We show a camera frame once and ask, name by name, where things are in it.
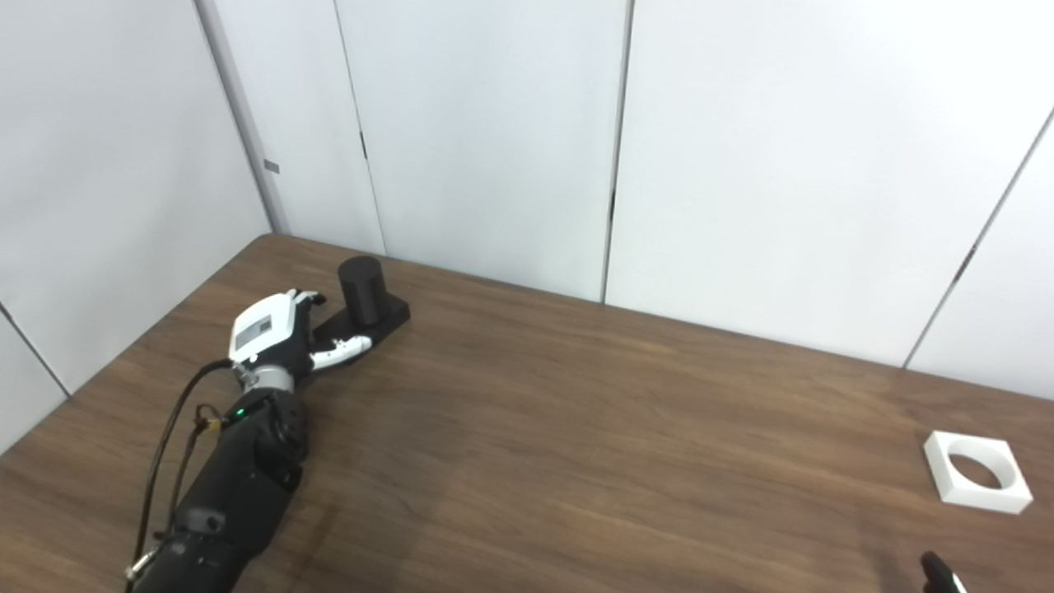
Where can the white and black right hand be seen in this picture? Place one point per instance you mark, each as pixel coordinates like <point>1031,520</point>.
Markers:
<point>939,576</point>

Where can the white and black left hand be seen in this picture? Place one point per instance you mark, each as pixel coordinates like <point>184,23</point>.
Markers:
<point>263,329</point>

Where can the white square piece with hole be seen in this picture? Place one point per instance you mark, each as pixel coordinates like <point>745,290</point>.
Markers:
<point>943,478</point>

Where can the black peg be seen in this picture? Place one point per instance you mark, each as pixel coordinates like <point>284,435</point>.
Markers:
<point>362,292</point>

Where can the grey wall post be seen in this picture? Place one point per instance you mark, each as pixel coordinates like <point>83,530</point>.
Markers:
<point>243,123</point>

